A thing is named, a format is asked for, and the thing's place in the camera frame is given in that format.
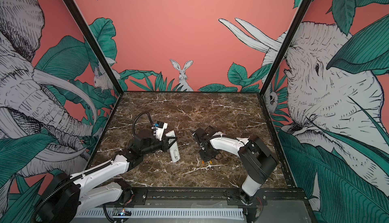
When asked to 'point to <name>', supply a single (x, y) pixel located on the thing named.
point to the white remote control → (174, 150)
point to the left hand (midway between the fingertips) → (176, 137)
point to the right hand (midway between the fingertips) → (205, 156)
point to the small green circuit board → (122, 213)
